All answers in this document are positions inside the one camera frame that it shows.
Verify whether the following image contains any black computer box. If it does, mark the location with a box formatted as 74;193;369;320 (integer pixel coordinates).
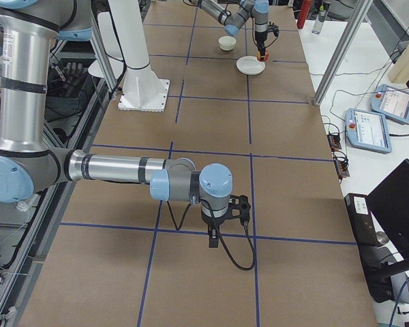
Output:
344;193;409;304

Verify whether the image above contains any red bottle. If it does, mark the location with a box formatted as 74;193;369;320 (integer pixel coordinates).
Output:
297;0;312;29

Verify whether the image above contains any white pedestal column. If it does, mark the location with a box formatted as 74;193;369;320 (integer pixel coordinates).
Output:
108;0;170;112

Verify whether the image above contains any near blue teach pendant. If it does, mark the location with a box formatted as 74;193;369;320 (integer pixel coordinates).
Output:
345;108;392;153

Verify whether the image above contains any wooden board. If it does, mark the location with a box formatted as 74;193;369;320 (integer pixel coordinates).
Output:
388;45;409;84

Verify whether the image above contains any near orange black connector box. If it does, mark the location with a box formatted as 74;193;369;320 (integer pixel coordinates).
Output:
332;150;350;181

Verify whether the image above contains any blue teach pendant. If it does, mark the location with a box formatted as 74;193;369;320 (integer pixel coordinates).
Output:
345;108;392;153
370;84;409;124

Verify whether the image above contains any white plate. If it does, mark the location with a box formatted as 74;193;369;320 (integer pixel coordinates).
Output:
236;56;266;76

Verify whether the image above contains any red yellow apple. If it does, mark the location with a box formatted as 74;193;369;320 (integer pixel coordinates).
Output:
256;51;269;62

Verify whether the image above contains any white bowl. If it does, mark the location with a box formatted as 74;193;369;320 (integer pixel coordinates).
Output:
218;35;237;51

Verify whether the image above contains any far orange black connector box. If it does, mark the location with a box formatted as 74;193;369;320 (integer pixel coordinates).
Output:
325;123;342;151

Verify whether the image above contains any aluminium frame post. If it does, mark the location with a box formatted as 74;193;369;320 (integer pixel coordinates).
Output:
312;0;373;106

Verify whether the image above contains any far blue teach pendant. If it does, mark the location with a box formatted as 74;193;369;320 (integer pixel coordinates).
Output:
370;84;409;124

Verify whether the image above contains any orange black connector box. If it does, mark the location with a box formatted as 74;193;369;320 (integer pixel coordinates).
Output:
332;150;350;181
325;123;342;151

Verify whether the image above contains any clear water bottle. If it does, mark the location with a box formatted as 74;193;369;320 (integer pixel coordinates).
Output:
312;1;331;35

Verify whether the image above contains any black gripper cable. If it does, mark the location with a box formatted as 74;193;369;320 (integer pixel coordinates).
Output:
165;199;256;272

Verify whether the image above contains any black monitor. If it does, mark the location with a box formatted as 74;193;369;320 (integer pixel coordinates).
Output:
367;159;409;258

